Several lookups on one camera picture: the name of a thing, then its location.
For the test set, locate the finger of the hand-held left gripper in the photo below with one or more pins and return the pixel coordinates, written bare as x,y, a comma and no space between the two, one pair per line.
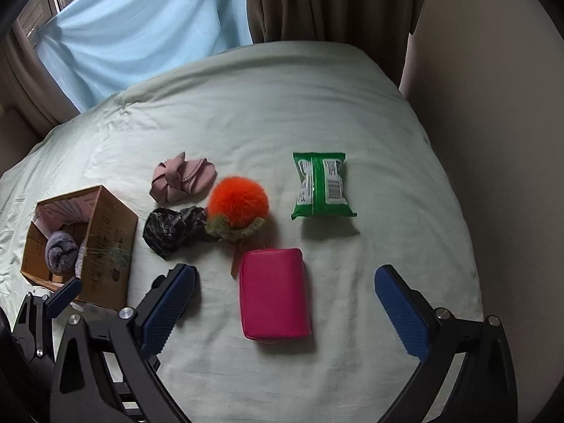
64,297

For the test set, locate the green wet wipes packet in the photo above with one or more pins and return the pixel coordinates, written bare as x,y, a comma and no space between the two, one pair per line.
324,185

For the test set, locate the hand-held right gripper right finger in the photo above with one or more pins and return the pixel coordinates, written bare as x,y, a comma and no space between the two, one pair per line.
401,313

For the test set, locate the black patterned cloth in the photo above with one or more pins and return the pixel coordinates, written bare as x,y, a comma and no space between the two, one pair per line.
169,229

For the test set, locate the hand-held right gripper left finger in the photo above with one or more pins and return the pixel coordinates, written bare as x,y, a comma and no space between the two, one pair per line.
169,304

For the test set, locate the olive green fuzzy scrunchie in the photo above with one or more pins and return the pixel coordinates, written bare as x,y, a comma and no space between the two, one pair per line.
238,231

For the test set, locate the light blue curtain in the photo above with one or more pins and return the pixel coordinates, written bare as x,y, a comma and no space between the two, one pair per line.
141,31

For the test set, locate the grey fuzzy plush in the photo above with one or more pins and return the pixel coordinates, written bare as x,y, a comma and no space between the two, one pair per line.
61,251

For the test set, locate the brown curtain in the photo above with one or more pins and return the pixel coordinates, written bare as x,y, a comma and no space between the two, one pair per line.
330,4

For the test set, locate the pink striped cloth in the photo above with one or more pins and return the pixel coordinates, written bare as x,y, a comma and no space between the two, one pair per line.
66,211

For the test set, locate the brown cardboard box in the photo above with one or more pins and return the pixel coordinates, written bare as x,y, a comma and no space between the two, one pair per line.
110,233

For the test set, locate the beige curtain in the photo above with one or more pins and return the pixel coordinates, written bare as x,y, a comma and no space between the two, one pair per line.
39,88

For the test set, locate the dusty pink fabric scrunchie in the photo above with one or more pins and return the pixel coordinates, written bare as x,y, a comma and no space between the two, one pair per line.
185,178

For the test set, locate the pink zip pouch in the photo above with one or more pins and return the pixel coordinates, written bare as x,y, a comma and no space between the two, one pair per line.
275,295

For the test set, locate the orange fur pompom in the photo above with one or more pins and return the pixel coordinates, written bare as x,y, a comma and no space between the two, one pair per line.
238,198

